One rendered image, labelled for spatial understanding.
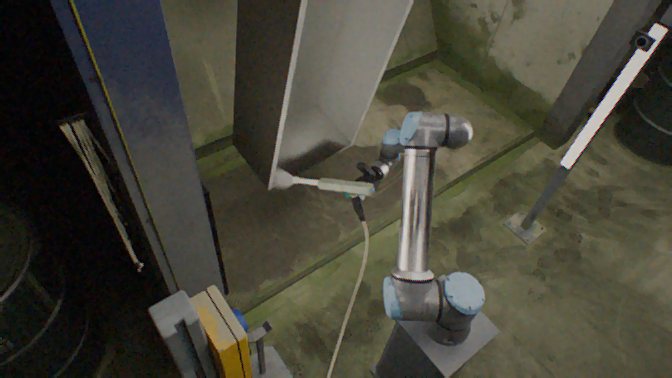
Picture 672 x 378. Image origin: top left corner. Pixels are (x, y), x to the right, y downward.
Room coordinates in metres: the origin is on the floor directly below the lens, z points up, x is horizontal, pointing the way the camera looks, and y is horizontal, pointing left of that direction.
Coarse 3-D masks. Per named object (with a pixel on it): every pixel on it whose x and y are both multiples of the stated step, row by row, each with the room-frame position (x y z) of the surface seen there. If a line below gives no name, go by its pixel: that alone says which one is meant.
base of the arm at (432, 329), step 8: (424, 328) 0.76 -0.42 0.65; (432, 328) 0.75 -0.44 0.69; (440, 328) 0.74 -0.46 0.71; (432, 336) 0.73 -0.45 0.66; (440, 336) 0.73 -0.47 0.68; (448, 336) 0.73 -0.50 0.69; (456, 336) 0.73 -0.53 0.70; (464, 336) 0.74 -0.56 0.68; (448, 344) 0.71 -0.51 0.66; (456, 344) 0.72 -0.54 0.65
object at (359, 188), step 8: (312, 184) 1.43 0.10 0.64; (320, 184) 1.39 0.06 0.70; (328, 184) 1.37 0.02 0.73; (336, 184) 1.35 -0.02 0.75; (344, 184) 1.34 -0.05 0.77; (352, 184) 1.33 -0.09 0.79; (360, 184) 1.31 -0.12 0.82; (368, 184) 1.31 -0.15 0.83; (352, 192) 1.30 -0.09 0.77; (360, 192) 1.28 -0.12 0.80; (368, 192) 1.27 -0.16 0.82; (352, 200) 1.31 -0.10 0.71; (360, 200) 1.32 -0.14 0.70; (360, 208) 1.29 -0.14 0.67; (360, 216) 1.28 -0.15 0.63
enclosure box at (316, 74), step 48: (240, 0) 1.60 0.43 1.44; (288, 0) 1.39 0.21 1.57; (336, 0) 2.02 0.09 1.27; (384, 0) 1.90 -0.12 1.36; (240, 48) 1.62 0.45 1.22; (288, 48) 1.39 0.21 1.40; (336, 48) 2.09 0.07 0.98; (384, 48) 1.86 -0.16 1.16; (240, 96) 1.65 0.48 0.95; (288, 96) 1.42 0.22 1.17; (336, 96) 2.06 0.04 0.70; (240, 144) 1.68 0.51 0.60; (288, 144) 1.83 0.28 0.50; (336, 144) 1.91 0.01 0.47
